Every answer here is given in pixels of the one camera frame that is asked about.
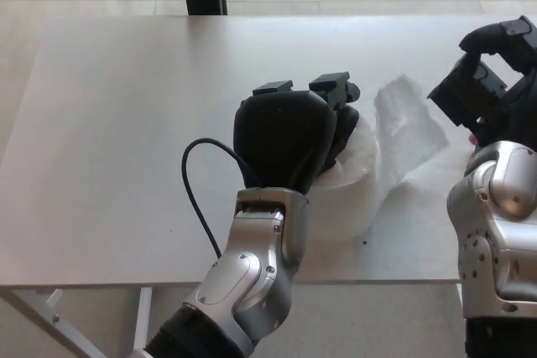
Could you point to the white toilet paper roll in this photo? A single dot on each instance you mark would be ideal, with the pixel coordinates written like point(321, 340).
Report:
point(335, 207)

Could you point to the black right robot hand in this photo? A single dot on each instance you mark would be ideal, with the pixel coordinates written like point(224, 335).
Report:
point(516, 119)

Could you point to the white table leg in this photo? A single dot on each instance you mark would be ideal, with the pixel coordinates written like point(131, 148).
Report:
point(459, 295)
point(142, 316)

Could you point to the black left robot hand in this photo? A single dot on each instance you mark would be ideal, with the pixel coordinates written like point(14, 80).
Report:
point(281, 140)

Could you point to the white diagonal table brace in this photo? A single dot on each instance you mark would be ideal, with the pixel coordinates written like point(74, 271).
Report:
point(46, 320)

